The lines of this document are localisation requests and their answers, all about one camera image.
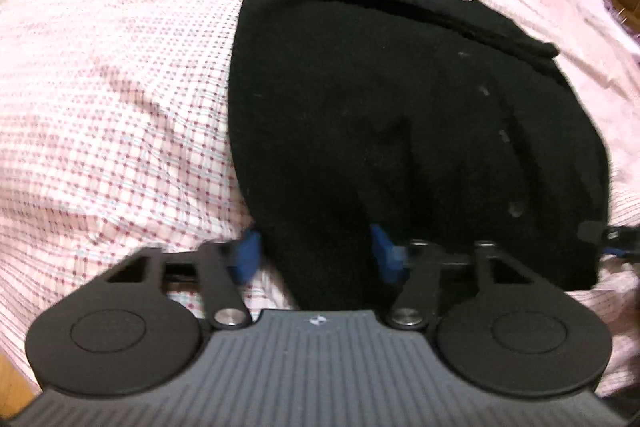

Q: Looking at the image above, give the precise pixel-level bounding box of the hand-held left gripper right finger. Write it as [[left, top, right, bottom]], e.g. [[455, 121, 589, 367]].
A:
[[369, 223, 535, 332]]

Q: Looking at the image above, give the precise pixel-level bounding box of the black button cardigan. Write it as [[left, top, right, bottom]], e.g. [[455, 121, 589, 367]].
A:
[[226, 0, 617, 312]]

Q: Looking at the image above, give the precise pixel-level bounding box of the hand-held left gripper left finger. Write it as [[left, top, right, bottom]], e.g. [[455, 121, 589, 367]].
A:
[[106, 228, 253, 332]]

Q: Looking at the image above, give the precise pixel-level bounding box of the pink checked duvet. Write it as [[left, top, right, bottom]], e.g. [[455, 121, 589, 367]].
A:
[[0, 0, 640, 400]]

